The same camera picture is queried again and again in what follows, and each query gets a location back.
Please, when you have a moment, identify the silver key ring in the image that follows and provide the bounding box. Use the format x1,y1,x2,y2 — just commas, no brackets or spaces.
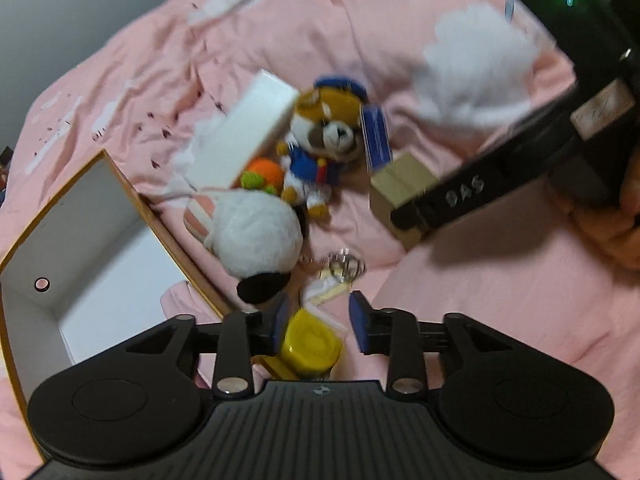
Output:
299,248,368,282

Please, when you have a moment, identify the pink cloud-print bed duvet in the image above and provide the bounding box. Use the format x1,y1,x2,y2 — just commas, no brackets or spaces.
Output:
1,0,639,479

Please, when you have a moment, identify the orange-edged white cardboard box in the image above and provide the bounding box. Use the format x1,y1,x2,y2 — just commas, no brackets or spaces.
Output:
0,148,234,463

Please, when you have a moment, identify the gold glitter box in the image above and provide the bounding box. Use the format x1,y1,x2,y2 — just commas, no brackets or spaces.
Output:
370,153,438,252

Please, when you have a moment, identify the orange crochet carrot toy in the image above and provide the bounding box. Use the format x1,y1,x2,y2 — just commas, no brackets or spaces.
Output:
240,157,284,195

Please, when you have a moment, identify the person's right hand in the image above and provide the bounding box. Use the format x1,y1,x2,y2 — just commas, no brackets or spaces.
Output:
548,151,640,271

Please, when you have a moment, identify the white round plush toy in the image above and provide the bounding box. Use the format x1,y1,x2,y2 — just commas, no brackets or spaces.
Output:
183,188,305,306

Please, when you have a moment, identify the white rectangular box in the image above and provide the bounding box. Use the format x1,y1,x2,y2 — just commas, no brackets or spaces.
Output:
186,70,299,191

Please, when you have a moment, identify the brown raccoon plush blue hat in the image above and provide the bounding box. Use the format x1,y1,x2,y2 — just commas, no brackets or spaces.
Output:
277,76,393,221

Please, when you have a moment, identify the yellow tape measure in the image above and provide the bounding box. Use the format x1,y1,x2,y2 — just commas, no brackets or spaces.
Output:
254,308,347,380

